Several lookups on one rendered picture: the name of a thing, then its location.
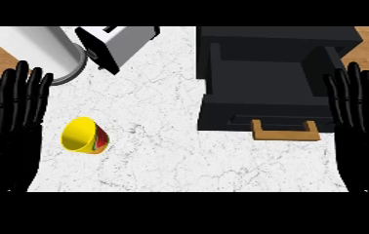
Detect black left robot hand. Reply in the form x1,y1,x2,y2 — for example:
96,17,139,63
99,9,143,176
0,59,55,193

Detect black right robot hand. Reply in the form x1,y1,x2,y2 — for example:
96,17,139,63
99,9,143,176
322,61,369,193

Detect yellow cup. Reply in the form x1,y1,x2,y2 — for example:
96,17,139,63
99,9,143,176
59,116,111,155

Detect dark grey open drawer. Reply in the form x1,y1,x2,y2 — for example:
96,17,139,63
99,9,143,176
196,42,348,134

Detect white cylindrical appliance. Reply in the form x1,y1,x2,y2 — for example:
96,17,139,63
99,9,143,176
0,26,92,87

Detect dark grey cabinet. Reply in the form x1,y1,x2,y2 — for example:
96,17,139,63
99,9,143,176
195,26,365,82

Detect white toaster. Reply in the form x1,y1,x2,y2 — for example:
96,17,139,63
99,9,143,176
74,26,161,76

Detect wooden drawer handle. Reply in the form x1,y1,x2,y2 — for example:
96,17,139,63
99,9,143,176
249,119,323,142

